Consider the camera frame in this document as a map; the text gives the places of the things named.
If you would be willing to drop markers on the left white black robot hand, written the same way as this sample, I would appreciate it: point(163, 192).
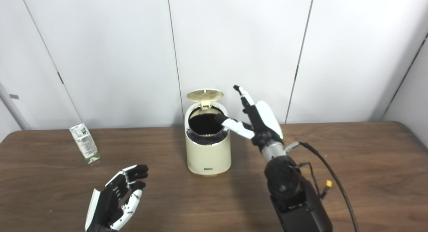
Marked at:
point(105, 202)

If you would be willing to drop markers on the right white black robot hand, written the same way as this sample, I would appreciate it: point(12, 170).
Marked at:
point(265, 121)

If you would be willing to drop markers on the white green milk carton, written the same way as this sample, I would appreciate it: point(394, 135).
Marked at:
point(85, 143)

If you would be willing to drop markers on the cream round bin lid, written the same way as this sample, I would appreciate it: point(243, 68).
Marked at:
point(204, 95)

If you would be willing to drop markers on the cream-colored trash bin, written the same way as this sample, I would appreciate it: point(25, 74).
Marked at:
point(207, 156)

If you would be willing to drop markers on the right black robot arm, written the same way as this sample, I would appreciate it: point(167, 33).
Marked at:
point(291, 195)

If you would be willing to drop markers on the black bin liner bag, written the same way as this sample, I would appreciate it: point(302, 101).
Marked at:
point(202, 125)

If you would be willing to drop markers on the black wall panel clip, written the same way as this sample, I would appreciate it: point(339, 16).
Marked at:
point(60, 78)

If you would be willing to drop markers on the small grey wall label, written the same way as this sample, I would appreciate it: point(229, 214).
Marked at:
point(14, 96)

